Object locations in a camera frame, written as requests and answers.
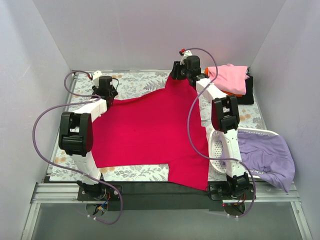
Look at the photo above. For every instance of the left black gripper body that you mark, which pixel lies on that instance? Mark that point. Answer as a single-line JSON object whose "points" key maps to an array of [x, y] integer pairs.
{"points": [[109, 99]]}

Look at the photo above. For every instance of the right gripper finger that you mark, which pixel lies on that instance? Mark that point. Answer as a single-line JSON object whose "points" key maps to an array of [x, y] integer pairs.
{"points": [[186, 73], [175, 73]]}

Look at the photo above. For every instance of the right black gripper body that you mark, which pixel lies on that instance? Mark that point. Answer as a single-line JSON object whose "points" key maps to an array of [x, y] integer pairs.
{"points": [[175, 72]]}

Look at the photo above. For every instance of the red t-shirt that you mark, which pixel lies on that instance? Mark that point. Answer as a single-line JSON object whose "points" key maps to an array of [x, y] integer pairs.
{"points": [[161, 127]]}

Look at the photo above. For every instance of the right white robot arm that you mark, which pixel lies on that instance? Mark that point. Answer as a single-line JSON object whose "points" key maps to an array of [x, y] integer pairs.
{"points": [[225, 120]]}

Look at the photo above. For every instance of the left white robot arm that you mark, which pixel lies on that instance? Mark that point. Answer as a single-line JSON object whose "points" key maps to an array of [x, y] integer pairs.
{"points": [[76, 135]]}

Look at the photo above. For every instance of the orange folded t-shirt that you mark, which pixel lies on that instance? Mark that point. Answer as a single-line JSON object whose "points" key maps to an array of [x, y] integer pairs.
{"points": [[206, 71]]}

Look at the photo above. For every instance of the floral patterned table mat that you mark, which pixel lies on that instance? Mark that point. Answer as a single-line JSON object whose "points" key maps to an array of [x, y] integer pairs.
{"points": [[132, 84]]}

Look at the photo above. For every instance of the pink folded t-shirt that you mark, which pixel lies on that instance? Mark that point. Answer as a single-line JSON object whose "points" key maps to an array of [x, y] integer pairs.
{"points": [[230, 78]]}

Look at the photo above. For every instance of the black folded t-shirt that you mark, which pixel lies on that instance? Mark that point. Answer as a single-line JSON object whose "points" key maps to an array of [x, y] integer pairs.
{"points": [[245, 95]]}

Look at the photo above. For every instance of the white perforated basket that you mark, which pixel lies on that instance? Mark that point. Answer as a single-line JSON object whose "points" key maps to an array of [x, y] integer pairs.
{"points": [[217, 169]]}

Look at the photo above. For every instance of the lavender t-shirt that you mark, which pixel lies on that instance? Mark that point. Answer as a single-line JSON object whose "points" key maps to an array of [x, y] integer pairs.
{"points": [[269, 156]]}

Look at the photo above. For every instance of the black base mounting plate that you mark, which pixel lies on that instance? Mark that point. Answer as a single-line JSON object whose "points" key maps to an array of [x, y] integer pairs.
{"points": [[138, 196]]}

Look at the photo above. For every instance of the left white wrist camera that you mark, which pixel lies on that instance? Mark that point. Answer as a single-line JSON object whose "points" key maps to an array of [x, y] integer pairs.
{"points": [[96, 75]]}

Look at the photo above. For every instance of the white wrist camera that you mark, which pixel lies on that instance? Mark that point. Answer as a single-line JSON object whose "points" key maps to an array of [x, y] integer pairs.
{"points": [[184, 54], [96, 75]]}

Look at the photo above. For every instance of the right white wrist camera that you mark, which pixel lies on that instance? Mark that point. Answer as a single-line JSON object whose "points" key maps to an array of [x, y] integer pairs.
{"points": [[184, 54]]}

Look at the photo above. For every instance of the aluminium frame rail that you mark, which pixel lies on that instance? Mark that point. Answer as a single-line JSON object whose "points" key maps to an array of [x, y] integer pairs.
{"points": [[66, 192]]}

